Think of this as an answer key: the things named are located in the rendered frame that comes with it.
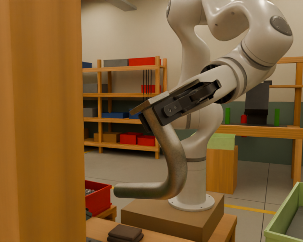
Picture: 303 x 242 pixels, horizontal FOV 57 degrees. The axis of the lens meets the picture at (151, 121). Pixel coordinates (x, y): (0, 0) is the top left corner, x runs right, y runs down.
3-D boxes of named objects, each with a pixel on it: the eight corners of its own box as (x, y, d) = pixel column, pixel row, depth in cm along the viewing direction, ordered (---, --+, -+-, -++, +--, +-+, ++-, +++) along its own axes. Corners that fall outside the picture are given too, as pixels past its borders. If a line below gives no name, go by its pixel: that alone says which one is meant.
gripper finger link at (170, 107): (180, 92, 43) (150, 107, 39) (194, 84, 41) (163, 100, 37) (190, 110, 44) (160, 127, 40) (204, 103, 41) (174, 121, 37)
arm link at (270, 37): (262, -44, 64) (310, 46, 47) (223, 14, 76) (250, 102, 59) (229, -58, 61) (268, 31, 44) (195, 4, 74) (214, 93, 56)
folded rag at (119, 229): (144, 236, 95) (144, 228, 94) (132, 248, 88) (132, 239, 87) (119, 230, 99) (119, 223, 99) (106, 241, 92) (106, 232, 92)
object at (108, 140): (157, 159, 600) (157, 55, 579) (50, 148, 722) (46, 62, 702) (166, 154, 649) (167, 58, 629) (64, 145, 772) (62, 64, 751)
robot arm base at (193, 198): (177, 190, 128) (177, 151, 126) (219, 197, 120) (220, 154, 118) (160, 206, 111) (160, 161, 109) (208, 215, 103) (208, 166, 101)
